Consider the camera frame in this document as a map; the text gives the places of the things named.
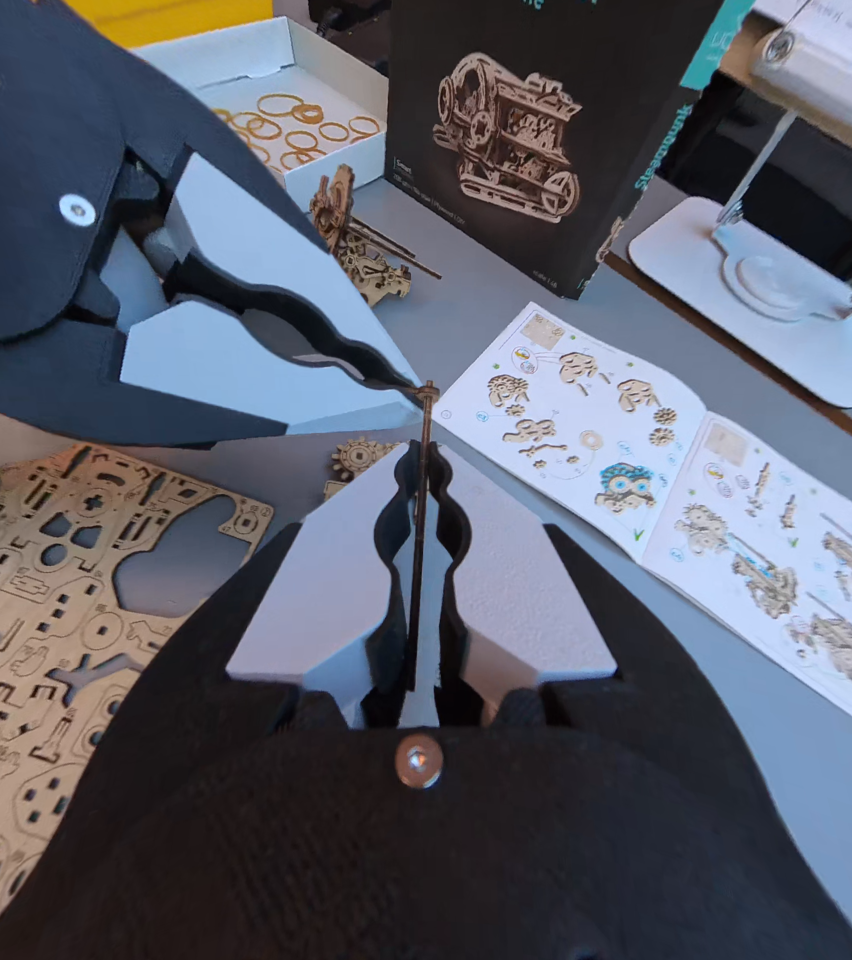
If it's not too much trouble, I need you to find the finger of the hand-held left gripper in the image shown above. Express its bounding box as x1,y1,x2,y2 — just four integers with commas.
162,152,419,387
118,297,428,438

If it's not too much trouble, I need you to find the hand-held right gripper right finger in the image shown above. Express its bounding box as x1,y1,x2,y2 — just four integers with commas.
426,442,618,727

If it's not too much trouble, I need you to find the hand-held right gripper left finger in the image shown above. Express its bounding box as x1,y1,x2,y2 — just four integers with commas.
227,442,416,727

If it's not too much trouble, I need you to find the wooden gear assembly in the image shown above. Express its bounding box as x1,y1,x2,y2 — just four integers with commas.
323,437,406,502

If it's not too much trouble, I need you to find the thin wooden stick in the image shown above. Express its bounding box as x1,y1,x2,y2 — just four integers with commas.
405,393,438,695

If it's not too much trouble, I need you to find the wooden mechanical model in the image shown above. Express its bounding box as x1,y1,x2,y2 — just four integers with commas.
309,163,443,309

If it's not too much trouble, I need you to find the pile of rubber bands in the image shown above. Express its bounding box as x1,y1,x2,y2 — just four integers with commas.
212,91,383,172

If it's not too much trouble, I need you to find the white cardboard tray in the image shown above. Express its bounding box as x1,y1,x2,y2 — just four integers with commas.
129,16,389,198

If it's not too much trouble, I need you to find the instruction booklet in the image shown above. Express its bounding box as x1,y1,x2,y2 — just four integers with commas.
432,301,852,745

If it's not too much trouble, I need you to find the yellow plastic bin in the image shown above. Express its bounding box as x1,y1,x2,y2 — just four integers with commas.
81,0,274,50

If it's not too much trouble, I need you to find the laser-cut wooden parts sheet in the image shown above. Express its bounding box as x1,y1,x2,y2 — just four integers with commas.
0,442,274,960

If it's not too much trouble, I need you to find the black model kit box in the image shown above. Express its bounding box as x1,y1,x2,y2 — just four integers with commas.
384,0,727,301

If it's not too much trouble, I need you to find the white document stand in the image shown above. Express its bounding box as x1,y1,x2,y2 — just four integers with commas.
628,0,852,410

